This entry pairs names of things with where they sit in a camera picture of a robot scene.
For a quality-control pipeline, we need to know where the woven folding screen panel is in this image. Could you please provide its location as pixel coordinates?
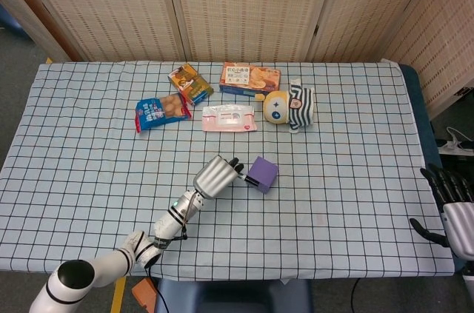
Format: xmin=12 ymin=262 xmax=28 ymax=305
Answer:
xmin=383 ymin=0 xmax=474 ymax=120
xmin=309 ymin=0 xmax=441 ymax=63
xmin=10 ymin=0 xmax=188 ymax=63
xmin=162 ymin=0 xmax=340 ymax=62
xmin=0 ymin=0 xmax=75 ymax=63

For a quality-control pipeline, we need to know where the small orange blue snack box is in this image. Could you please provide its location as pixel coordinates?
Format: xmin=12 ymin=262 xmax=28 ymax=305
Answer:
xmin=168 ymin=63 xmax=215 ymax=107

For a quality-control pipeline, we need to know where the black floor cable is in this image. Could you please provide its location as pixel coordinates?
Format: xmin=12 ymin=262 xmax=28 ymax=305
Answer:
xmin=350 ymin=277 xmax=363 ymax=301
xmin=146 ymin=268 xmax=168 ymax=313

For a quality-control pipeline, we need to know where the yellow plush toy striped shirt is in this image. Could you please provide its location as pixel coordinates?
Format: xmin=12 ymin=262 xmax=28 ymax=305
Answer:
xmin=253 ymin=76 xmax=316 ymax=135

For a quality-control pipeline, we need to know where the small purple cube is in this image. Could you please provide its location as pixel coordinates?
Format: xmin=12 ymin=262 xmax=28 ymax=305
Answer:
xmin=246 ymin=156 xmax=279 ymax=195

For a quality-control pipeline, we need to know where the pink wet wipes pack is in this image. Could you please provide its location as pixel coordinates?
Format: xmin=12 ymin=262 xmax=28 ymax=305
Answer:
xmin=201 ymin=104 xmax=258 ymax=132

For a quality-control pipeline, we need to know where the yellow floor tape strip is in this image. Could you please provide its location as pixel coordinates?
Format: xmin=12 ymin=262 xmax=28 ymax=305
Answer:
xmin=110 ymin=276 xmax=127 ymax=313

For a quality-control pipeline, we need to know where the white black checkered tablecloth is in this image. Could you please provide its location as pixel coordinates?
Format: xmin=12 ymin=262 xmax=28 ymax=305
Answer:
xmin=0 ymin=61 xmax=455 ymax=280

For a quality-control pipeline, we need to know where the blue padded table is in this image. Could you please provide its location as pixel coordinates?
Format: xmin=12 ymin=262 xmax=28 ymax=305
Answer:
xmin=398 ymin=64 xmax=445 ymax=166

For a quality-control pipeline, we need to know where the blue snack bag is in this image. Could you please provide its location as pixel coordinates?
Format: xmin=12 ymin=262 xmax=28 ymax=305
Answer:
xmin=133 ymin=92 xmax=193 ymax=133

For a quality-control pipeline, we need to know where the large orange blue biscuit box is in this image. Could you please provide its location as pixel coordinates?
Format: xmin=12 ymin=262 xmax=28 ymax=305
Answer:
xmin=218 ymin=61 xmax=281 ymax=98

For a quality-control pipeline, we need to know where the orange cardboard piece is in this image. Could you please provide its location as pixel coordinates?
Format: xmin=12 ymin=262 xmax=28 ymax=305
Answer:
xmin=132 ymin=277 xmax=158 ymax=310

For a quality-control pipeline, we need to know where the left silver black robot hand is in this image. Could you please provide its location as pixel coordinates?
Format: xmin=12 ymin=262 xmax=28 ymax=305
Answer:
xmin=192 ymin=155 xmax=245 ymax=201

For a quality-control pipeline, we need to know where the black equipment box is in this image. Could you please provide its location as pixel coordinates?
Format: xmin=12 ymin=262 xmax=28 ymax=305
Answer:
xmin=435 ymin=138 xmax=474 ymax=168

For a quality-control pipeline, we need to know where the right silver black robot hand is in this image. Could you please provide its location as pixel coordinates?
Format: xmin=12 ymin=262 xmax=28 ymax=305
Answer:
xmin=409 ymin=164 xmax=474 ymax=259

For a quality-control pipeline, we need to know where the white cable bundle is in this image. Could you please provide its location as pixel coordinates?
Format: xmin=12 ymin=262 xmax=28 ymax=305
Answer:
xmin=438 ymin=127 xmax=474 ymax=151

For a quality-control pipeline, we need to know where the dark blue furniture piece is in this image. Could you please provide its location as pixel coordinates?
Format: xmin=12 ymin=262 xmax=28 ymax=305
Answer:
xmin=0 ymin=5 xmax=30 ymax=38

